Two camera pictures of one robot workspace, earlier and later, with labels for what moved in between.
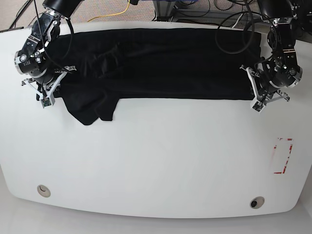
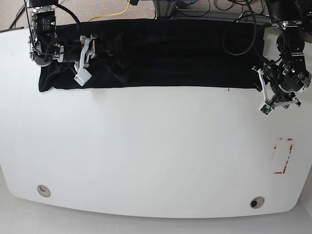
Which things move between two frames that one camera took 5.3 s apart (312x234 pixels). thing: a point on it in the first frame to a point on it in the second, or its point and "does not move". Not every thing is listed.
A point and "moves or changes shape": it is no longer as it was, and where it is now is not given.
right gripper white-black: [260, 99] to [278, 100]
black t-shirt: [110, 65] moves or changes shape
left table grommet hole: [44, 190] does not move
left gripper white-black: [45, 90] to [82, 54]
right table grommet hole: [257, 202] does not move
